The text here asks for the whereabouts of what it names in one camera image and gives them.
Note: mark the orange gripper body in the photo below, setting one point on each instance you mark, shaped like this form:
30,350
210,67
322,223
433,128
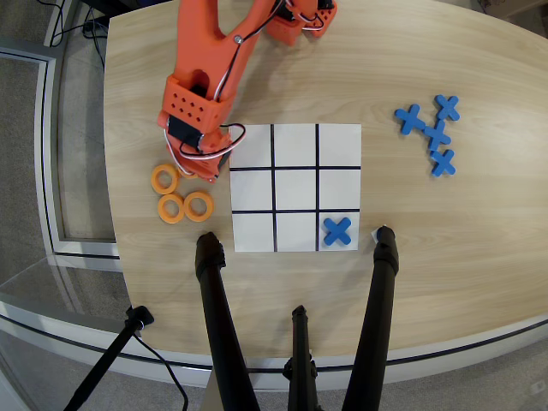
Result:
208,169

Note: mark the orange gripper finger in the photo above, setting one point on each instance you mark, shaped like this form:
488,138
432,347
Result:
207,174

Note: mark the white tic-tac-toe grid sheet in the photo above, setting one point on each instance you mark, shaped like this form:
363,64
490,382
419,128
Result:
295,188

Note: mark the blue cross piece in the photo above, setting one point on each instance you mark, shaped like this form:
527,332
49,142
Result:
337,231
410,119
447,108
443,163
437,135

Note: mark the thick black tripod leg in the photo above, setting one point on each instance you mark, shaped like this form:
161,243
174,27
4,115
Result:
220,317
372,317

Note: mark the small white tag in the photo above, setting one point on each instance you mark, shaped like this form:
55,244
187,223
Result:
373,234

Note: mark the thin black tripod leg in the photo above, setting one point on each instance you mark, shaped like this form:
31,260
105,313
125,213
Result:
301,359

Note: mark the slim black stand pole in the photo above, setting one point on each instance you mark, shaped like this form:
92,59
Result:
109,359

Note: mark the grey metal glass frame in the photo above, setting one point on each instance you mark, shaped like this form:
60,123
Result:
47,150

